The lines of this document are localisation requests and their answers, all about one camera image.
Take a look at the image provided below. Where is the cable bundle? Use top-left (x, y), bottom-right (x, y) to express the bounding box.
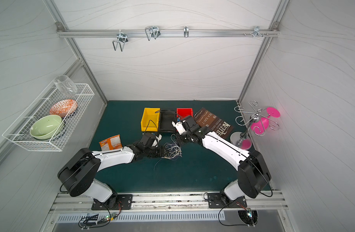
top-left (153, 134), bottom-right (184, 170)

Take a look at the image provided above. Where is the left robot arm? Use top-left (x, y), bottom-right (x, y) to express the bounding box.
top-left (58, 143), bottom-right (163, 203)

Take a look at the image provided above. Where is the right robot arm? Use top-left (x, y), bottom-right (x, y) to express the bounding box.
top-left (176, 127), bottom-right (271, 200)

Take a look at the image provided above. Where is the red plastic bin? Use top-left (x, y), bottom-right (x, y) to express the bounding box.
top-left (176, 108), bottom-right (194, 119)

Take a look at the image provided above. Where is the black plastic bin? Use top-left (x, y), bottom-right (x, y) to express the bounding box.
top-left (159, 109), bottom-right (176, 133)

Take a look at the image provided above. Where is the yellow plastic bin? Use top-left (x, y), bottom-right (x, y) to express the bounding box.
top-left (141, 108), bottom-right (161, 132)

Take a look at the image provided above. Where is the green tabletop mat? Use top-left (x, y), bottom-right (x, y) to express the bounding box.
top-left (89, 100), bottom-right (245, 192)

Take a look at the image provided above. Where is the brown chips bag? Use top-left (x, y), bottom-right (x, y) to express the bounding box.
top-left (194, 108), bottom-right (234, 139)

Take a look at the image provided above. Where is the orange snack packet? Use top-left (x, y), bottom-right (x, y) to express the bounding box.
top-left (99, 135), bottom-right (123, 151)

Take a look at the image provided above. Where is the silver glass holder stand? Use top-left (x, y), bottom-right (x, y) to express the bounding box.
top-left (230, 101), bottom-right (281, 150)

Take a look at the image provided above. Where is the pink plastic wine glass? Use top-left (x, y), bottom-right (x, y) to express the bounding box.
top-left (237, 107), bottom-right (281, 150)

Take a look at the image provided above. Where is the orange patterned bowl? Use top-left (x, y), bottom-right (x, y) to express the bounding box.
top-left (49, 99), bottom-right (78, 118)

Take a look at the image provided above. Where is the green bowl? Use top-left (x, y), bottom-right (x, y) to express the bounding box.
top-left (30, 115), bottom-right (64, 140)

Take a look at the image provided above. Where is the small metal hook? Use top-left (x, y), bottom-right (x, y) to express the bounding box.
top-left (183, 26), bottom-right (189, 38)

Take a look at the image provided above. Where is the clear glass cup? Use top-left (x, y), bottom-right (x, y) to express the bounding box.
top-left (54, 75), bottom-right (78, 97)

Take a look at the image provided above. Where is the metal loop hook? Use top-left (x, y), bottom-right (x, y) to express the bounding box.
top-left (145, 26), bottom-right (161, 41)

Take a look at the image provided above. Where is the metal double hook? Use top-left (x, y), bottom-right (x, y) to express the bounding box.
top-left (112, 31), bottom-right (128, 52)

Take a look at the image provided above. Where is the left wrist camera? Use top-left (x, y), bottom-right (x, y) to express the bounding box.
top-left (152, 133), bottom-right (162, 147)

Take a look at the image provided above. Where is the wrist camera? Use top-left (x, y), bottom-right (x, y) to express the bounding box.
top-left (152, 133), bottom-right (162, 147)
top-left (172, 115), bottom-right (200, 135)

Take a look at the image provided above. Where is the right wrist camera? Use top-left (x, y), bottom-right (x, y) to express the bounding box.
top-left (172, 115), bottom-right (200, 135)

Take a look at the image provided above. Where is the aluminium front rail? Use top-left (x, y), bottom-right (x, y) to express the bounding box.
top-left (49, 190), bottom-right (289, 214)

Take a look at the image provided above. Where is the aluminium rail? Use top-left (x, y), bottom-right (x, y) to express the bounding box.
top-left (57, 28), bottom-right (280, 39)
top-left (49, 190), bottom-right (289, 214)

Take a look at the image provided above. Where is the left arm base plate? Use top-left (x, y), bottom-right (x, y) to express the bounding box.
top-left (91, 194), bottom-right (133, 211)

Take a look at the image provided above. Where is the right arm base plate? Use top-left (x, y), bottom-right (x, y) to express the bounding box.
top-left (203, 193), bottom-right (247, 209)

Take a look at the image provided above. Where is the white wire basket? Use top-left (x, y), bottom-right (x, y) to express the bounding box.
top-left (3, 83), bottom-right (94, 152)

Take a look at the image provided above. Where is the metal bracket hook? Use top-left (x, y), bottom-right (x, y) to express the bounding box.
top-left (243, 26), bottom-right (269, 38)

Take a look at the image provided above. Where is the aluminium top rail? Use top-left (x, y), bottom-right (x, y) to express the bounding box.
top-left (57, 28), bottom-right (280, 39)

